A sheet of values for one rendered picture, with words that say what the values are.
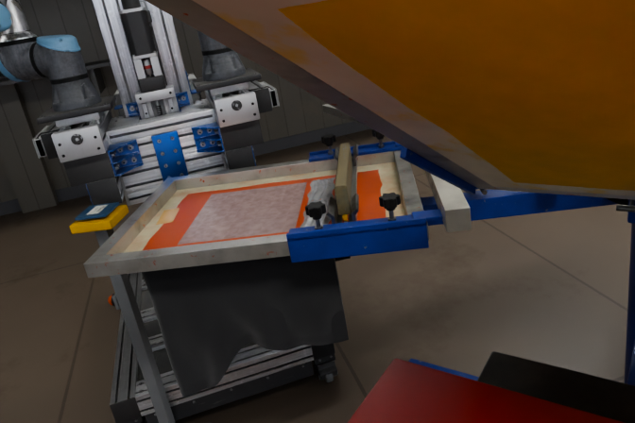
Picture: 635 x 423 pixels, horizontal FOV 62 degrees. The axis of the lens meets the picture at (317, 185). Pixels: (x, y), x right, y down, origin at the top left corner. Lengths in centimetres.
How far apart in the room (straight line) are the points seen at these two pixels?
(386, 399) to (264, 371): 164
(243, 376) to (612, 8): 198
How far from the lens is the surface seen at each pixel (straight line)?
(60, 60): 189
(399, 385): 58
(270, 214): 142
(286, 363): 218
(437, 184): 123
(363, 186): 151
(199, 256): 124
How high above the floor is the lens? 149
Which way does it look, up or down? 20 degrees down
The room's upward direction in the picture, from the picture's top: 10 degrees counter-clockwise
